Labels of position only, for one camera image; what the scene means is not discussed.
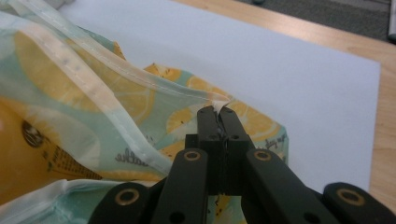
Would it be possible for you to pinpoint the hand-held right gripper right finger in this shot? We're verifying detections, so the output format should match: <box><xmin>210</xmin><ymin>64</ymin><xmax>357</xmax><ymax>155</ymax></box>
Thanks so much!
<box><xmin>219</xmin><ymin>106</ymin><xmax>256</xmax><ymax>196</ymax></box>

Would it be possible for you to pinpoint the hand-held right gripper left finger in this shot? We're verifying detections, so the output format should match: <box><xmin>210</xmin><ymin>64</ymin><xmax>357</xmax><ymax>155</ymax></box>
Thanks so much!
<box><xmin>185</xmin><ymin>105</ymin><xmax>225</xmax><ymax>196</ymax></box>

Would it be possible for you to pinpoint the lemon print fabric bag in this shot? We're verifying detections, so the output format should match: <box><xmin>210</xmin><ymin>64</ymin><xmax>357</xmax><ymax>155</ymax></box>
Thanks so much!
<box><xmin>0</xmin><ymin>0</ymin><xmax>290</xmax><ymax>224</ymax></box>

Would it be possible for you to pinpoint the white table mat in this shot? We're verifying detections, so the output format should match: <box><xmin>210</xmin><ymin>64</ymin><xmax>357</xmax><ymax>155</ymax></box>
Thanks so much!
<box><xmin>57</xmin><ymin>0</ymin><xmax>383</xmax><ymax>194</ymax></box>

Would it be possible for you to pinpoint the aluminium frame rail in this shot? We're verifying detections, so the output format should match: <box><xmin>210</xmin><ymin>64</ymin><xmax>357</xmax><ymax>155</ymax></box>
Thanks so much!
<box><xmin>387</xmin><ymin>0</ymin><xmax>396</xmax><ymax>45</ymax></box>

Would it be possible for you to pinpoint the wooden table board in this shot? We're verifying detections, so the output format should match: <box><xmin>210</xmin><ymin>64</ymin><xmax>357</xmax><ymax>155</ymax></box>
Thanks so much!
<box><xmin>172</xmin><ymin>0</ymin><xmax>396</xmax><ymax>214</ymax></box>

